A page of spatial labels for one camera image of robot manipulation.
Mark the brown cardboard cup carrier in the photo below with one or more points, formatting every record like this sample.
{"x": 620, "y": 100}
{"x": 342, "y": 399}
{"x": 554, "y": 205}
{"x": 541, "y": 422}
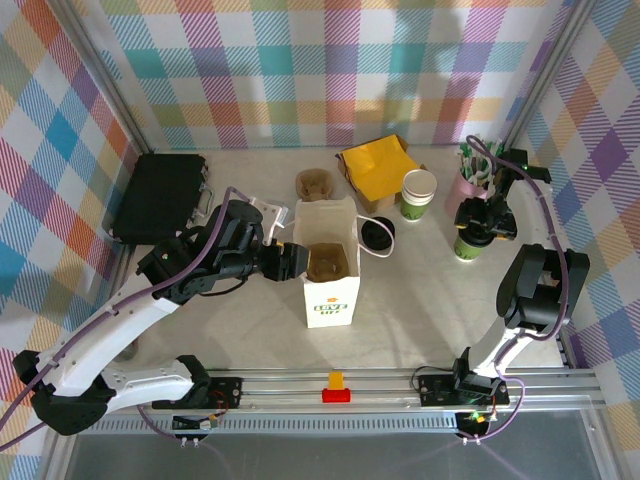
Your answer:
{"x": 327, "y": 262}
{"x": 314, "y": 182}

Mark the white paper takeout bag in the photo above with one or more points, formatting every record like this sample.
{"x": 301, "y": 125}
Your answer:
{"x": 332, "y": 305}

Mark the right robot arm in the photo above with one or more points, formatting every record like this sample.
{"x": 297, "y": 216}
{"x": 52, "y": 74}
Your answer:
{"x": 540, "y": 290}

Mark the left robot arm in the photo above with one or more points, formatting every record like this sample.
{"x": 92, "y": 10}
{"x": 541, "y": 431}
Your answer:
{"x": 110, "y": 325}

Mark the pink straw holder cup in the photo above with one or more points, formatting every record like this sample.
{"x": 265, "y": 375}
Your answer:
{"x": 462, "y": 192}

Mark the green white wrapped straw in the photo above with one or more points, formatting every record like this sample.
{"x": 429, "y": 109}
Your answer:
{"x": 480, "y": 157}
{"x": 495, "y": 150}
{"x": 464, "y": 160}
{"x": 480, "y": 176}

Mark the green paper cup stack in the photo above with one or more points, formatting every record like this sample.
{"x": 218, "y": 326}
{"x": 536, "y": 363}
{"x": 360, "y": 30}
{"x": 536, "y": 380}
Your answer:
{"x": 419, "y": 184}

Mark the black cup lid stack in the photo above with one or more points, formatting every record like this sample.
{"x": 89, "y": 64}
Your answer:
{"x": 375, "y": 236}

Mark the black hard case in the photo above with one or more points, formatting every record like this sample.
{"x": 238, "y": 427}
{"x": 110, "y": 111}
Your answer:
{"x": 155, "y": 195}

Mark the yellow paper napkin stack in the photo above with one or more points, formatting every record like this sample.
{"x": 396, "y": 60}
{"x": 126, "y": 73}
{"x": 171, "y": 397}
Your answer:
{"x": 377, "y": 167}

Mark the red and yellow clamp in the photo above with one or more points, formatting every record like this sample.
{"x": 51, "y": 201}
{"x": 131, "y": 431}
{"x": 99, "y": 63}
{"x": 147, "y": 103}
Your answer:
{"x": 336, "y": 395}

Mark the small black controller board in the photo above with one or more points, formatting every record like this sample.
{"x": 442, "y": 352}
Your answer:
{"x": 475, "y": 422}
{"x": 197, "y": 423}

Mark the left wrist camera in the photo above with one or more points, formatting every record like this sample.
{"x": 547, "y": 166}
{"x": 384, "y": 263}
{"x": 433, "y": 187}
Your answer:
{"x": 270, "y": 212}

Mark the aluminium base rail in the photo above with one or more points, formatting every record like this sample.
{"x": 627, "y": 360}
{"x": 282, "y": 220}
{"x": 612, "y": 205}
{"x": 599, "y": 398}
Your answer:
{"x": 290, "y": 395}

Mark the aluminium frame post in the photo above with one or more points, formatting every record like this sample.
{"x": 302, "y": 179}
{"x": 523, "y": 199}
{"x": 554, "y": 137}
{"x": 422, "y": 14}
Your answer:
{"x": 546, "y": 75}
{"x": 109, "y": 75}

